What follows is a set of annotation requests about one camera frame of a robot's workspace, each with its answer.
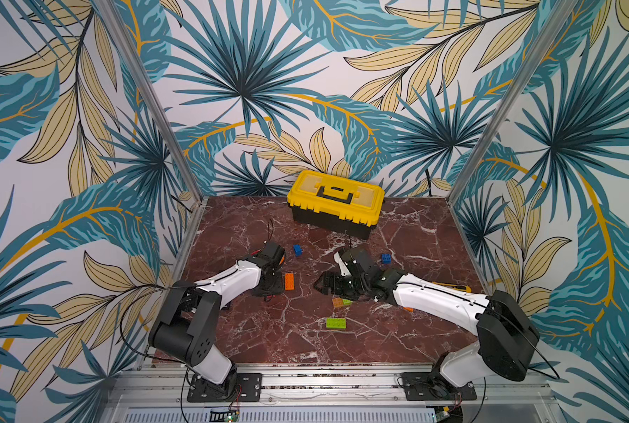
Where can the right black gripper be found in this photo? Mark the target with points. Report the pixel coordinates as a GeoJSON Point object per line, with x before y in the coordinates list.
{"type": "Point", "coordinates": [338, 283]}

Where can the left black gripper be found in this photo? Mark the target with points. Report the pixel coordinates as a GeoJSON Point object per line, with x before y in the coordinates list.
{"type": "Point", "coordinates": [278, 288]}

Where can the green 2x4 brick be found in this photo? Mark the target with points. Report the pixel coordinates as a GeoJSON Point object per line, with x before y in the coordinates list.
{"type": "Point", "coordinates": [333, 323]}

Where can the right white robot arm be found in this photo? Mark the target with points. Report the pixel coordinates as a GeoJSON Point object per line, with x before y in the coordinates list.
{"type": "Point", "coordinates": [506, 338]}

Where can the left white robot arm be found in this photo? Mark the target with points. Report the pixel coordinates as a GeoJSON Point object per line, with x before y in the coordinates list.
{"type": "Point", "coordinates": [186, 326]}

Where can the orange 2x4 brick near left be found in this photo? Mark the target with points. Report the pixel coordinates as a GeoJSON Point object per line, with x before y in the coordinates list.
{"type": "Point", "coordinates": [289, 281]}

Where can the yellow black toolbox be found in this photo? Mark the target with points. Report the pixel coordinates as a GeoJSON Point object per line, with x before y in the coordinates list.
{"type": "Point", "coordinates": [335, 203]}

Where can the yellow utility knife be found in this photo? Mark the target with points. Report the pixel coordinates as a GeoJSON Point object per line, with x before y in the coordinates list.
{"type": "Point", "coordinates": [461, 288]}

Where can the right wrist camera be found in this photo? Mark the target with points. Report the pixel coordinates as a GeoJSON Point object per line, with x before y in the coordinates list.
{"type": "Point", "coordinates": [357, 263]}

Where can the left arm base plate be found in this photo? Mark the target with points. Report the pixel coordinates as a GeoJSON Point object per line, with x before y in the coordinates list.
{"type": "Point", "coordinates": [242, 387]}

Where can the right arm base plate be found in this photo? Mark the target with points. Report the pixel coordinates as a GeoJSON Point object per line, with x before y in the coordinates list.
{"type": "Point", "coordinates": [419, 386]}

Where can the aluminium front rail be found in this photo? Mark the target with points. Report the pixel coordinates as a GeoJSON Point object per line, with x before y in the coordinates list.
{"type": "Point", "coordinates": [325, 393]}

